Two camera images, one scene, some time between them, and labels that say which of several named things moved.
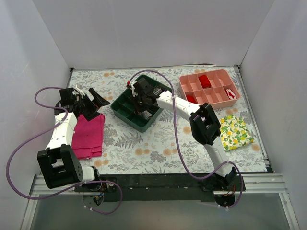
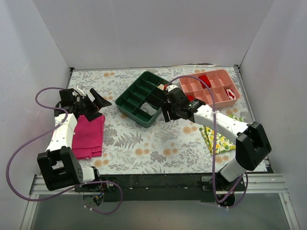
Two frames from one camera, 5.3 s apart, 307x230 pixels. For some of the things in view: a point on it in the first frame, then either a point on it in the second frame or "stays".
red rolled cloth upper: x=204 y=81 stays
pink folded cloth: x=87 y=138 stays
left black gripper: x=88 y=105 stays
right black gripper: x=140 y=101 -> x=171 y=111
